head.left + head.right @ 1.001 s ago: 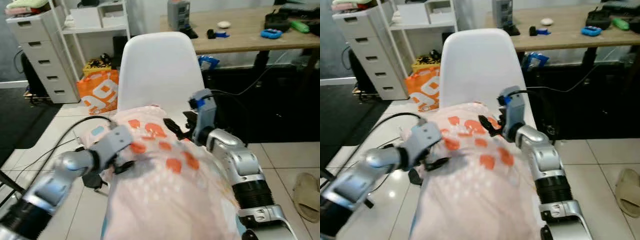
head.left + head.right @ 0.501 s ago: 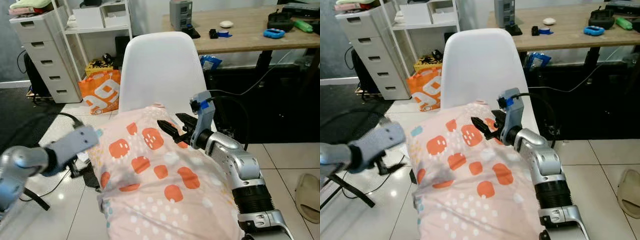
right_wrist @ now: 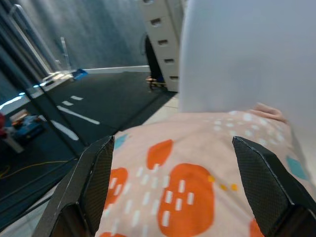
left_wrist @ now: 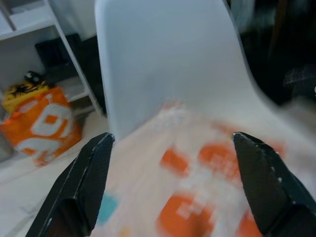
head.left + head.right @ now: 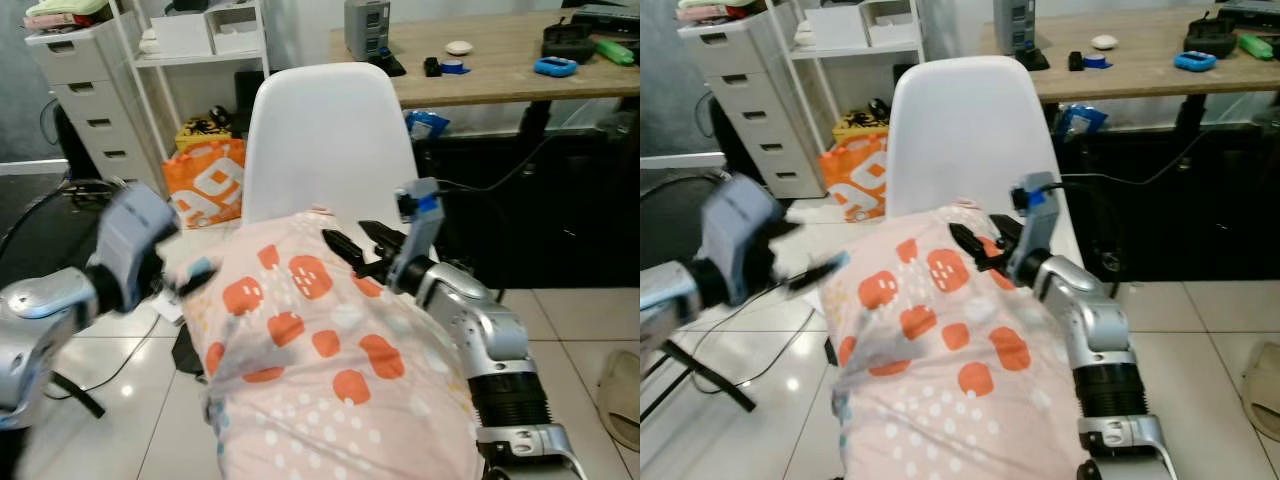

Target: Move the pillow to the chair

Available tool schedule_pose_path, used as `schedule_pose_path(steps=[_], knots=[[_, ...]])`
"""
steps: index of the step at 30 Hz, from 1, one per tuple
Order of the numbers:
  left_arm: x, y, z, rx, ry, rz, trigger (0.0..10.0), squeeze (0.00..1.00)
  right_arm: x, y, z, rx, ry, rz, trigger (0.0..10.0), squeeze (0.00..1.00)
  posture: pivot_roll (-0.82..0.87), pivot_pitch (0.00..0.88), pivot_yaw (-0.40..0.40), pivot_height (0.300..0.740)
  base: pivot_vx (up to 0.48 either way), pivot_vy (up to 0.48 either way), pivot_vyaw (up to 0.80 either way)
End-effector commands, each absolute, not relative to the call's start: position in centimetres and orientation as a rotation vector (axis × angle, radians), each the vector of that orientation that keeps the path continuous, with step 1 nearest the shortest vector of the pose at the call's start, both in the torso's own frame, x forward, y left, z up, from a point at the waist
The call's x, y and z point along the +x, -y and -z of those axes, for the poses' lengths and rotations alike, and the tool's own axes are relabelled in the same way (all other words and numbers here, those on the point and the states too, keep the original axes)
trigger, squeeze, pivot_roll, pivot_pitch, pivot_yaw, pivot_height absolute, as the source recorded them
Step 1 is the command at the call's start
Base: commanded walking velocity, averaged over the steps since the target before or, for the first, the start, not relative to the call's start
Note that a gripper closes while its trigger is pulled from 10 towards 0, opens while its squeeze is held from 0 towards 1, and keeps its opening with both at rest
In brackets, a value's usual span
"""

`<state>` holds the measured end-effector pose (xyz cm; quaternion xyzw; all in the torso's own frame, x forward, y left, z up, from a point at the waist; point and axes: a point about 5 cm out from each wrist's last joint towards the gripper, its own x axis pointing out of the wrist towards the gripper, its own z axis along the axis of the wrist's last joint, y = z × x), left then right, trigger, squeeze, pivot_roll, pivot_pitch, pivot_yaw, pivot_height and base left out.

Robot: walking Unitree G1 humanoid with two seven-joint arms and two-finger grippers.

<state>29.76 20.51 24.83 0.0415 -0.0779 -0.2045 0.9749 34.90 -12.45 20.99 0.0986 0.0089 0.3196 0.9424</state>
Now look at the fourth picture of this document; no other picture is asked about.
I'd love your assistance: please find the black box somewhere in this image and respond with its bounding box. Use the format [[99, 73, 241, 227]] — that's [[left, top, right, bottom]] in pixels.
[[34, 34, 82, 85]]

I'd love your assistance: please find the orange white shopping bag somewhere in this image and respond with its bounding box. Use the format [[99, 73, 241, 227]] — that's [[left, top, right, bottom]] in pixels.
[[0, 86, 83, 169]]

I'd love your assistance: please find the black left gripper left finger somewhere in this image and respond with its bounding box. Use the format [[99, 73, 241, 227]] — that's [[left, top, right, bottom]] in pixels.
[[26, 132, 115, 237]]

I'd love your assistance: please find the white plastic chair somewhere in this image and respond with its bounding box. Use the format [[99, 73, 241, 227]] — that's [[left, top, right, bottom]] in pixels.
[[94, 0, 282, 149]]

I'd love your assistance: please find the white open shelf unit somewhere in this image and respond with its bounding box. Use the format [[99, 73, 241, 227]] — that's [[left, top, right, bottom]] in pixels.
[[0, 0, 107, 117]]

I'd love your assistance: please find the yellow black bag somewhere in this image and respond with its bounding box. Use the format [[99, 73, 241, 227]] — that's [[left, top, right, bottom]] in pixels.
[[1, 70, 54, 110]]

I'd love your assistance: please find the white pillow with orange spots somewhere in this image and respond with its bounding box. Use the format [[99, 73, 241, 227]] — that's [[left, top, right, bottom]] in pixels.
[[93, 98, 316, 237]]

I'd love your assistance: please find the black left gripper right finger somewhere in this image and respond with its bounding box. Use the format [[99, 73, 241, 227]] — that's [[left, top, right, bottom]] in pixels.
[[233, 131, 316, 237]]

